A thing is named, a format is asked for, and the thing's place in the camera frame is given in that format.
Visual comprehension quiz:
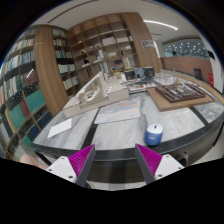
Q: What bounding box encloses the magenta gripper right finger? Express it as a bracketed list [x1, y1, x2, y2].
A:
[135, 144, 183, 180]

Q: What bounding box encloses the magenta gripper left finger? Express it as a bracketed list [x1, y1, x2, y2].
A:
[46, 145, 96, 187]

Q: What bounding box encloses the grey patterned mouse pad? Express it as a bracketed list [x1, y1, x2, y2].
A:
[95, 100, 141, 124]

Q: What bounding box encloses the white paper sheet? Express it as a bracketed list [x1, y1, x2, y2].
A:
[48, 119, 72, 137]

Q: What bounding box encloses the brown architectural model on board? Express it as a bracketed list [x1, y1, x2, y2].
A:
[147, 83, 214, 112]

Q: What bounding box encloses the white architectural model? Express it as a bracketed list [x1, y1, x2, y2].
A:
[63, 71, 129, 118]

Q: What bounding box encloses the glass display case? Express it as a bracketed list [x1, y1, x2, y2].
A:
[124, 66, 155, 82]

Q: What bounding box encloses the wooden bookshelf with books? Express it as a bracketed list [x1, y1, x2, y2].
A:
[0, 25, 80, 161]

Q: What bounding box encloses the red fire extinguisher box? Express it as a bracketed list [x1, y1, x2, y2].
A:
[209, 73, 214, 87]

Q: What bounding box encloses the wooden reception counter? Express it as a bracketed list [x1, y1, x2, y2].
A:
[161, 56, 213, 83]

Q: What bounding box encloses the wooden open shelf unit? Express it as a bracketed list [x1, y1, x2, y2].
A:
[68, 12, 161, 84]

